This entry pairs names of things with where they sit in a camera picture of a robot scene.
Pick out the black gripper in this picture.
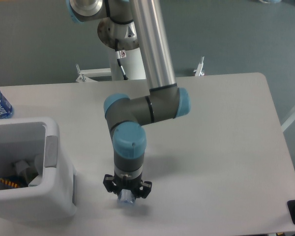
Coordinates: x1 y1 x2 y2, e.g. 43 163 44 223
103 174 152 199

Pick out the crushed clear plastic bottle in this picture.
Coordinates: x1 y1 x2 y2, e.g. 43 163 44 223
118 189 136 205

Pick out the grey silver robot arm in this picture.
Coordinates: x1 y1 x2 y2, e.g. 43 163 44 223
66 0 191 199

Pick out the white plastic trash can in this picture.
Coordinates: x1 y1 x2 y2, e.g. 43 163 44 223
0 117 76 222

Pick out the trash inside the can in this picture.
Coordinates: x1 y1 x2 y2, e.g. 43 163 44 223
0 154 44 189

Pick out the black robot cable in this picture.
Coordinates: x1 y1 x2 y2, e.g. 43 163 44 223
114 39 129 81

